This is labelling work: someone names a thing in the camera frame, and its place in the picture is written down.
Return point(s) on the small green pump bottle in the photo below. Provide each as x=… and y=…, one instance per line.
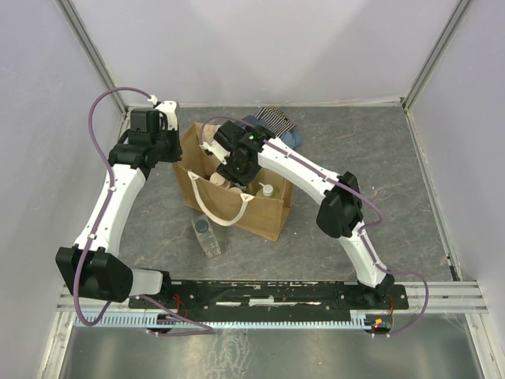
x=268, y=191

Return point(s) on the brown canvas tote bag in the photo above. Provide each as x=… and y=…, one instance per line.
x=261, y=216

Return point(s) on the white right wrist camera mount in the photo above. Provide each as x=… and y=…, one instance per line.
x=216, y=149

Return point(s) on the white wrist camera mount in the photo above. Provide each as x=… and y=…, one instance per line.
x=216, y=149
x=168, y=109

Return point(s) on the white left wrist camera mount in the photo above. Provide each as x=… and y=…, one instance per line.
x=168, y=109

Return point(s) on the aluminium frame rail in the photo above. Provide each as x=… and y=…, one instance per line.
x=443, y=297

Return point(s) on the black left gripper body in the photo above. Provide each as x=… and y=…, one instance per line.
x=167, y=144

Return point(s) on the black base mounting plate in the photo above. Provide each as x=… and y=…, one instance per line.
x=277, y=301

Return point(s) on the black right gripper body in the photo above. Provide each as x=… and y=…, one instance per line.
x=236, y=171

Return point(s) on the clear bottle black cap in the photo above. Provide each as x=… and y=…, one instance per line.
x=206, y=236

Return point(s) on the cream jar with lid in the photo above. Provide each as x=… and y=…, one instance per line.
x=218, y=180

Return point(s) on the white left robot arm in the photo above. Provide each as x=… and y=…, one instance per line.
x=90, y=267

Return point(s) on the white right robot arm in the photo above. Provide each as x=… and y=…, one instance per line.
x=339, y=200

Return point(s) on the blue and striped clothes pile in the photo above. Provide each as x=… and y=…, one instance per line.
x=278, y=123

